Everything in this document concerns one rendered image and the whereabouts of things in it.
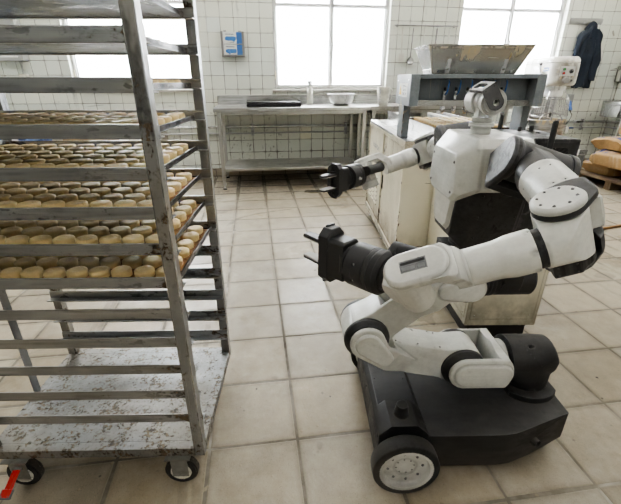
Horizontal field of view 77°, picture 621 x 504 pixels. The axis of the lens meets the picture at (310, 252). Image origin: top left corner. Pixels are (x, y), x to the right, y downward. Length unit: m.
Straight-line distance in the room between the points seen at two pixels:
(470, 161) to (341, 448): 1.01
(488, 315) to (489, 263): 1.35
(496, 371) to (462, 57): 1.63
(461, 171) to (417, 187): 1.34
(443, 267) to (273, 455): 1.00
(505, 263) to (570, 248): 0.09
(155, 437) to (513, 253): 1.14
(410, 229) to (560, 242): 1.82
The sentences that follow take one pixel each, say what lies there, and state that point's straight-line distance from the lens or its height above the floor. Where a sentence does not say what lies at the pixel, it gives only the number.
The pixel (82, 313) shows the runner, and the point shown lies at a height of 0.60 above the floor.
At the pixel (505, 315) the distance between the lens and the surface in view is 2.06.
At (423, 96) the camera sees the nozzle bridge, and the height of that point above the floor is 1.07.
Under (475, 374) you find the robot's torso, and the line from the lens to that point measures 1.40.
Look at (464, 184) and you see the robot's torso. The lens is 1.06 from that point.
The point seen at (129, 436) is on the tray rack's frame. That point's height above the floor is 0.15.
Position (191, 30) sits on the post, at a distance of 1.32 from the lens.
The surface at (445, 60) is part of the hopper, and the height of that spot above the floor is 1.25.
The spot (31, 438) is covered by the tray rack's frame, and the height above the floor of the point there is 0.15.
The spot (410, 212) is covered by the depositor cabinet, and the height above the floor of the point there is 0.42.
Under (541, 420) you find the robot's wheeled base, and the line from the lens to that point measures 1.52.
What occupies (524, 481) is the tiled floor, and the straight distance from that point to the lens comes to 1.57.
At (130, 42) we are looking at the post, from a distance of 0.89.
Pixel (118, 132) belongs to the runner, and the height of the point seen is 1.05.
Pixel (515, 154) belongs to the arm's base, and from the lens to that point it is 0.93.
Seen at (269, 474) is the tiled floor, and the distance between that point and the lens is 1.44.
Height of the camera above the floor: 1.15
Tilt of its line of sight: 24 degrees down
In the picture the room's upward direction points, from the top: straight up
